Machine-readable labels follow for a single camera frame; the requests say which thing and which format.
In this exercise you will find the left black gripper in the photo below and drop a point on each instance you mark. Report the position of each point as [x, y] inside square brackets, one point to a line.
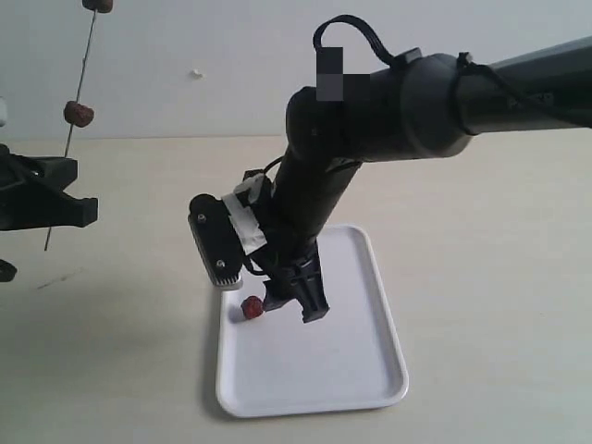
[25, 206]

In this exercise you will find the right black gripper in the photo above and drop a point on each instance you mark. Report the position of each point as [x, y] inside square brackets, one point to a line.
[293, 266]

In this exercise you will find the dried red date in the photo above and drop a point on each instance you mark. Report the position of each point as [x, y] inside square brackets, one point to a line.
[78, 115]
[98, 6]
[252, 307]

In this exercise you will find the thin metal skewer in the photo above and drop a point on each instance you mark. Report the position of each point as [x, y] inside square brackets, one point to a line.
[84, 63]

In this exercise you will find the dried red date front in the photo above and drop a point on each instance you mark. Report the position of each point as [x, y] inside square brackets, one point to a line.
[98, 6]

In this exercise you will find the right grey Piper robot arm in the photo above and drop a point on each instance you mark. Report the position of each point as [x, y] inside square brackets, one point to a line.
[422, 107]

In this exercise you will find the white plastic tray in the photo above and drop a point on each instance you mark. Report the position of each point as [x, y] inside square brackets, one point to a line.
[350, 359]

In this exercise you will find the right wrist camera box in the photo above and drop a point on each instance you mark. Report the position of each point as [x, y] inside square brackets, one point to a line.
[216, 241]

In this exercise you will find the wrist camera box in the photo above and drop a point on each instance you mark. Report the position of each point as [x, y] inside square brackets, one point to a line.
[3, 112]
[216, 241]

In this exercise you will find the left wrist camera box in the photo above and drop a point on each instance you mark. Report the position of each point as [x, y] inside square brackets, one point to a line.
[3, 112]

